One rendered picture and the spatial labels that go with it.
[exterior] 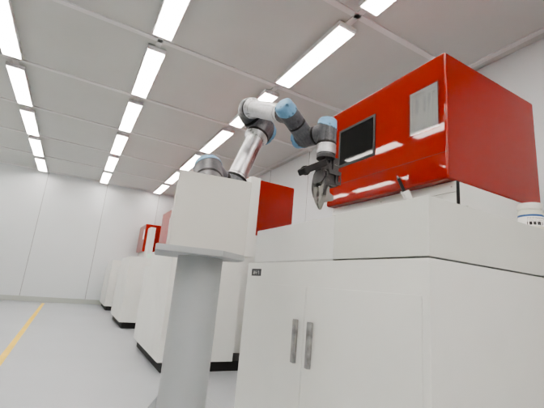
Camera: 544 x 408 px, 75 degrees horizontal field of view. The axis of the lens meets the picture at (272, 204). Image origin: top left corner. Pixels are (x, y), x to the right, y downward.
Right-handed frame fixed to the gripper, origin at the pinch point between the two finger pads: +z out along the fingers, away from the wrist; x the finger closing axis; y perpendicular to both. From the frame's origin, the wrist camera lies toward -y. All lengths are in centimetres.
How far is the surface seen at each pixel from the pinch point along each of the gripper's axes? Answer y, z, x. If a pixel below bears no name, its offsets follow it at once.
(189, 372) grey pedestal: -36, 59, 14
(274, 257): -4.1, 19.0, 21.9
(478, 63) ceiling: 197, -171, 53
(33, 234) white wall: -156, -32, 796
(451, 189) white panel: 58, -16, -13
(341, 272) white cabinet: -4.0, 24.4, -19.3
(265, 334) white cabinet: -4, 49, 23
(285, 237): -4.1, 11.3, 15.0
